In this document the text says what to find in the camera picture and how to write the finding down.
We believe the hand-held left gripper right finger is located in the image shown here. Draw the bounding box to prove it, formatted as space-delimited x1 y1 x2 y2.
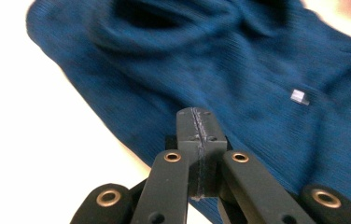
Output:
192 106 228 198

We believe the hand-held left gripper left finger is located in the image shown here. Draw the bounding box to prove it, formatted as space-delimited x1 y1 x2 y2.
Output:
176 106 204 198

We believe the dark blue fishbone print garment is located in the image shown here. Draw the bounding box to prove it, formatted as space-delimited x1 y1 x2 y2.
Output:
25 0 351 224

